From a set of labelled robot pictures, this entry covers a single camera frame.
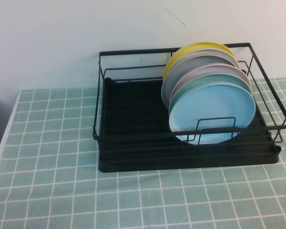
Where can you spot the yellow plate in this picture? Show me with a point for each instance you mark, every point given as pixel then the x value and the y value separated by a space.
pixel 181 51

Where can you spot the light blue plate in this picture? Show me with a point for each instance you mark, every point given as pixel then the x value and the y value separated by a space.
pixel 217 107

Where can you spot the pink plate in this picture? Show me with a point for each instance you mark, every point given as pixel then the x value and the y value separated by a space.
pixel 205 71

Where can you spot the white plate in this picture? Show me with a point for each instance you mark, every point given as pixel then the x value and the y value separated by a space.
pixel 218 51

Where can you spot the grey plate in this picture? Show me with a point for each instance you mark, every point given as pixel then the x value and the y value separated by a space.
pixel 181 74

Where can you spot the green plate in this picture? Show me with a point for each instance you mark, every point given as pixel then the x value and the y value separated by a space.
pixel 205 81

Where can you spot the green checked tablecloth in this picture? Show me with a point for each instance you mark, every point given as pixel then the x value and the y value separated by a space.
pixel 85 202

